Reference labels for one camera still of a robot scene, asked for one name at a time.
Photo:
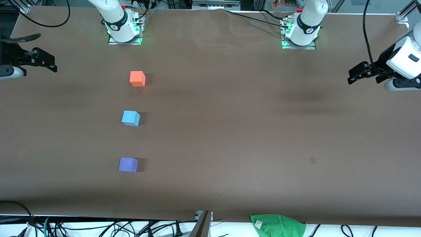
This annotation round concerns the aluminium frame profile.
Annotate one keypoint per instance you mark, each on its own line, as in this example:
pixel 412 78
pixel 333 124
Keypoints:
pixel 23 8
pixel 409 8

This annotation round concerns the orange foam block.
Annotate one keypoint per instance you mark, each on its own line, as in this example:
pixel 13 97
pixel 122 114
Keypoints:
pixel 137 79

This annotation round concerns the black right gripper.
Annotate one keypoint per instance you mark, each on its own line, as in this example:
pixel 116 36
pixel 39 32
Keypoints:
pixel 7 53

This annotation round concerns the brown paper table cover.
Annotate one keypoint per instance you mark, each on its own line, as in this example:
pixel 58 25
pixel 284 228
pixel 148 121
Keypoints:
pixel 230 148

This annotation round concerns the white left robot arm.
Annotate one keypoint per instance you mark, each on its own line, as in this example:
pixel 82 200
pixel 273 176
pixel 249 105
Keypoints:
pixel 307 23

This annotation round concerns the grey metal bracket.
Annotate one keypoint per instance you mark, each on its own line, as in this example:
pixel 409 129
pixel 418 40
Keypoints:
pixel 202 228

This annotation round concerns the grey metal box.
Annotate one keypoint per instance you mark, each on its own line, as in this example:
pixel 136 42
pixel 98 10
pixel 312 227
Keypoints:
pixel 215 5

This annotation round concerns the colourful toy figure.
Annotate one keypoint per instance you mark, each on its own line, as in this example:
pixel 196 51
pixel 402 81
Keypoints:
pixel 279 4

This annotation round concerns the green cloth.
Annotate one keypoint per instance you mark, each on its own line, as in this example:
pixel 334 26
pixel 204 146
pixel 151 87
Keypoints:
pixel 279 227

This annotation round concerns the purple foam block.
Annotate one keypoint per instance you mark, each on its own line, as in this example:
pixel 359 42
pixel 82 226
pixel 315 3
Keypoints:
pixel 127 164

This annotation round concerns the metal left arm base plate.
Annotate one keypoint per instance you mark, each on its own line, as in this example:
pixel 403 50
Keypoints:
pixel 312 47

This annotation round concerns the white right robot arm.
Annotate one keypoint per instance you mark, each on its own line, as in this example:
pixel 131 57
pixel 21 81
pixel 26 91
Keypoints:
pixel 115 19

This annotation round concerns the small white socket box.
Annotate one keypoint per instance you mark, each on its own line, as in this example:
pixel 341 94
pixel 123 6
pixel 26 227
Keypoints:
pixel 198 215

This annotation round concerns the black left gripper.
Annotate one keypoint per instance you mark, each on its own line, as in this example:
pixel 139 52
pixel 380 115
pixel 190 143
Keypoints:
pixel 382 61

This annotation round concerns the light blue foam block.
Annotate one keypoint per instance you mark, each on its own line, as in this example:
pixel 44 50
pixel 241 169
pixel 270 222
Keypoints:
pixel 130 118

